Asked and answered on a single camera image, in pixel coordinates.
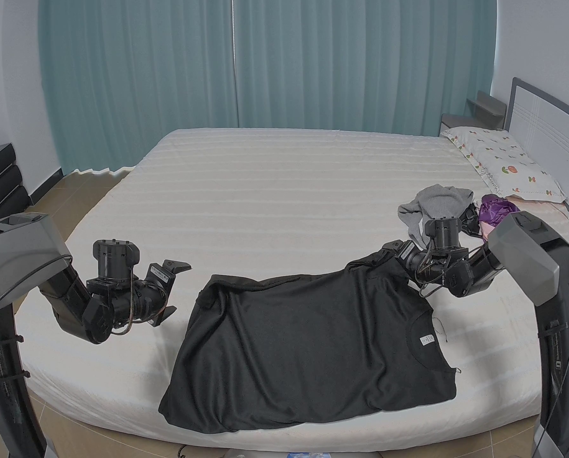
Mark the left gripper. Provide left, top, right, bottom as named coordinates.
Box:
left=131, top=259, right=193, bottom=328

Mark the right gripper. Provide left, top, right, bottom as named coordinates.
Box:
left=382, top=240, right=426, bottom=275

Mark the black T-shirt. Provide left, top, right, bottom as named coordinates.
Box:
left=158, top=248, right=459, bottom=434

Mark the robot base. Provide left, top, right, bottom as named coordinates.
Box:
left=232, top=449, right=381, bottom=458

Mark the bed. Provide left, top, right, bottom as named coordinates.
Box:
left=15, top=77, right=569, bottom=449

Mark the grey garment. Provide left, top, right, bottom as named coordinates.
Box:
left=398, top=184, right=474, bottom=248

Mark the black shiny garment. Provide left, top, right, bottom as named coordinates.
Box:
left=459, top=203, right=482, bottom=237

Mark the purple garment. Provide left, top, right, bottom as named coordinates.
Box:
left=478, top=195, right=521, bottom=225

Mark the white printed pillow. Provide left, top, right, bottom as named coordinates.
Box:
left=441, top=127, right=567, bottom=204

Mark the grey bedside table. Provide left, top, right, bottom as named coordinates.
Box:
left=439, top=90, right=507, bottom=137

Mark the blue-green curtain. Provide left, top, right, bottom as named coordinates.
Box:
left=232, top=0, right=497, bottom=137
left=39, top=0, right=237, bottom=175

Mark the black chest of drawers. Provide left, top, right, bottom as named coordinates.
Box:
left=0, top=143, right=33, bottom=225

